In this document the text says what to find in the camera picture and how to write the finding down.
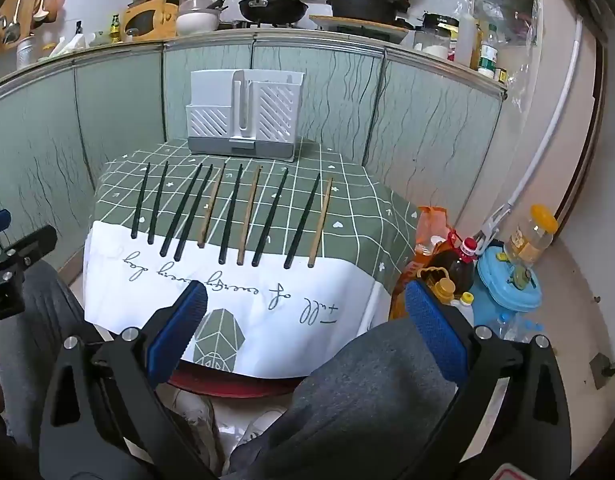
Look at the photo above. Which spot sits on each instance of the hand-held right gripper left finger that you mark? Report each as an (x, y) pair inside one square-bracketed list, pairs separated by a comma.
[(180, 330)]

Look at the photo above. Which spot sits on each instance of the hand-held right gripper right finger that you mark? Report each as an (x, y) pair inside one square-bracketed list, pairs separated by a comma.
[(435, 330)]

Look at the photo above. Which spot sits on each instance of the wooden chopstick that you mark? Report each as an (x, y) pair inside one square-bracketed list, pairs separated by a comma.
[(321, 221), (212, 207), (250, 215)]

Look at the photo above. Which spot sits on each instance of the white grey utensil holder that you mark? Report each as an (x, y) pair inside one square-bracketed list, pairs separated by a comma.
[(277, 110)]

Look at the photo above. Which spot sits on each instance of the person's left leg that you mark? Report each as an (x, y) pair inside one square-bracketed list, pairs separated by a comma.
[(42, 305)]

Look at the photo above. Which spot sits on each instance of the yellow oil jug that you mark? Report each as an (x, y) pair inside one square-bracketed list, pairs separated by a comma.
[(417, 285)]

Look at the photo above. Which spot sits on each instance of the dark oil bottle red cap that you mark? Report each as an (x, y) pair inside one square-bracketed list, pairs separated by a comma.
[(455, 270)]

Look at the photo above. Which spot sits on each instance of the blue plastic container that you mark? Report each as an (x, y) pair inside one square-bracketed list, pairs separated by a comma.
[(507, 295)]

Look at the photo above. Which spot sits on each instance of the clear water bottle blue cap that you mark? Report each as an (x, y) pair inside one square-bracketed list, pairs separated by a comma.
[(517, 327)]

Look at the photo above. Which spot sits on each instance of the white shoe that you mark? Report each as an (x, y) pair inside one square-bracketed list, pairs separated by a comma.
[(197, 422), (262, 427)]

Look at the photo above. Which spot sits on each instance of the orange bag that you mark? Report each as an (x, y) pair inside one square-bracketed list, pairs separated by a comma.
[(432, 222)]

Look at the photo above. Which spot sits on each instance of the green checked tablecloth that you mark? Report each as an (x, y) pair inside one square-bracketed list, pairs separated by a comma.
[(287, 285)]

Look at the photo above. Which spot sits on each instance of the white clip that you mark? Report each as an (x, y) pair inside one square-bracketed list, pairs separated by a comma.
[(495, 222)]

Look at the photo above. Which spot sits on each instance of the yellow lid jar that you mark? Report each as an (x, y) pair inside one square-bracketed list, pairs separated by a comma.
[(530, 237)]

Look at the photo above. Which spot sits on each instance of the kitchen counter with green panels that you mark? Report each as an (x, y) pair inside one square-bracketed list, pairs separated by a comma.
[(112, 110)]

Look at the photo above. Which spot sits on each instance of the metal canister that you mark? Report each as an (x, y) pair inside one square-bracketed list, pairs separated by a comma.
[(25, 52)]

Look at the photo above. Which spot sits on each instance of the white paper packets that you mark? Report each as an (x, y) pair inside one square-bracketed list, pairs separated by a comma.
[(69, 44)]

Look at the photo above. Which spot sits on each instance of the hanging wooden board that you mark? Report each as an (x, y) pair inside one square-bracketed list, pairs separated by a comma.
[(12, 7)]

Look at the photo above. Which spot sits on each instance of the green glass bottle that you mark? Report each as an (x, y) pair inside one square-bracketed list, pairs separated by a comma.
[(115, 30)]

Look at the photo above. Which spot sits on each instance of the white pipe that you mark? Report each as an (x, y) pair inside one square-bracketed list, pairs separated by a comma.
[(552, 115)]

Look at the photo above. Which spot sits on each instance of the yellow microwave oven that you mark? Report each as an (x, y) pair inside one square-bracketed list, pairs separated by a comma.
[(155, 20)]

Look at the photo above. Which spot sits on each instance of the white cooking pot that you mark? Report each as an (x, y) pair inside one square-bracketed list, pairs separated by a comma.
[(197, 22)]

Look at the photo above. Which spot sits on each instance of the green label bottle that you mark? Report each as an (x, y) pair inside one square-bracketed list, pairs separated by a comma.
[(489, 55)]

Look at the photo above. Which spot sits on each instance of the white squeeze bottle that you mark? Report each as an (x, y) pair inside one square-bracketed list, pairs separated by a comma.
[(467, 42)]

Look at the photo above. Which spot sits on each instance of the blender jar with black lid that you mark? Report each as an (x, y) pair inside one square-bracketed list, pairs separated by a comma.
[(437, 40)]

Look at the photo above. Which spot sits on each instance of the wooden cutting board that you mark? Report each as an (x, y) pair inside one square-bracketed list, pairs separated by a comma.
[(357, 27)]

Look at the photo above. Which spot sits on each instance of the black cast iron pan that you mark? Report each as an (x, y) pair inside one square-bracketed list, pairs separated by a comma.
[(362, 7)]

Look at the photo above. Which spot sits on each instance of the black wok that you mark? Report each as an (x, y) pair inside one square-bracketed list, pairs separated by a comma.
[(272, 7)]

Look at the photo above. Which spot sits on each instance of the clear plastic bags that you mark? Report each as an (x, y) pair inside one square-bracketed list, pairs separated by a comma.
[(507, 0)]

